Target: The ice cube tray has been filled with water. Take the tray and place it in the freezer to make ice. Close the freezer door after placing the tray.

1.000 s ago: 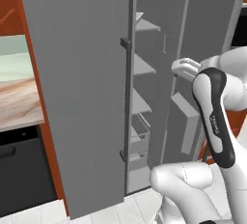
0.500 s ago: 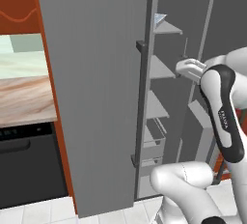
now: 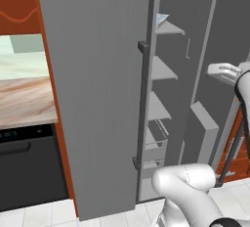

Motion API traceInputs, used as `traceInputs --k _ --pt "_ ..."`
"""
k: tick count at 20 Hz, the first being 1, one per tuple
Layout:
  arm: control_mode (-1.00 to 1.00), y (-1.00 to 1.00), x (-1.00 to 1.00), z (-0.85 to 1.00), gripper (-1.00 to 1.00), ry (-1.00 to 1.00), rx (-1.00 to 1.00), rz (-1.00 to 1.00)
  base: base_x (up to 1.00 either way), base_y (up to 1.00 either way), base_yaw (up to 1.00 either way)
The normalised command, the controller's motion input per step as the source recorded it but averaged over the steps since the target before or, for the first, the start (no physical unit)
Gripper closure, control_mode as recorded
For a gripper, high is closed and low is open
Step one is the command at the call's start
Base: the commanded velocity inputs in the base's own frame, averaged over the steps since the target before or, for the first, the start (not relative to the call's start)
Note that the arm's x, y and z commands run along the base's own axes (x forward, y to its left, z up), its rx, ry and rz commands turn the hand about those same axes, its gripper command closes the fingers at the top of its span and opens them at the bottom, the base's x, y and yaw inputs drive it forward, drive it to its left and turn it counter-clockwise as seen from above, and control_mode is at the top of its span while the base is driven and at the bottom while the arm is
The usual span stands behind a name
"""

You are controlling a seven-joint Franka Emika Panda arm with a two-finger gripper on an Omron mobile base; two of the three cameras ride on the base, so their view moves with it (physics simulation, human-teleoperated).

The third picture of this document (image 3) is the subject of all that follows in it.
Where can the grey fridge shelf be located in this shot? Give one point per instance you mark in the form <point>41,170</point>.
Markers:
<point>161,71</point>
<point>158,108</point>
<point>167,28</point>

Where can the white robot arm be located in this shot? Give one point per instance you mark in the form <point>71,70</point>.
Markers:
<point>192,191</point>

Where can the grey fridge drawer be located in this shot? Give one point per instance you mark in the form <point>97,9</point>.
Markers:
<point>152,165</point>
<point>155,144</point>

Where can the open grey freezer door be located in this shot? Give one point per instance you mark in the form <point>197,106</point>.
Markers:
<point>224,25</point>

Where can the orange base cabinet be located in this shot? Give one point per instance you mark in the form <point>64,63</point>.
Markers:
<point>240,162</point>

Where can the pale blue white packet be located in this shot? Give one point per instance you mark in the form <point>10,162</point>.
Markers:
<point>161,19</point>

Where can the orange wall cupboard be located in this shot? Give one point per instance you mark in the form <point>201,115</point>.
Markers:
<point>16,6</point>

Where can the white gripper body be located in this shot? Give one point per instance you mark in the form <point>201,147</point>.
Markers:
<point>221,71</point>

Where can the orange side panel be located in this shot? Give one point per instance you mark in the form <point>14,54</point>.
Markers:
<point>62,133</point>

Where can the large grey fridge door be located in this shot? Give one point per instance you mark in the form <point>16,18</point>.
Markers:
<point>94,90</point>

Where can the grey door bin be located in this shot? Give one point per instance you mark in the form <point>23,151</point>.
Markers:
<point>203,133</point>

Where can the black dishwasher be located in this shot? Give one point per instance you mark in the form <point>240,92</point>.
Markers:
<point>32,172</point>

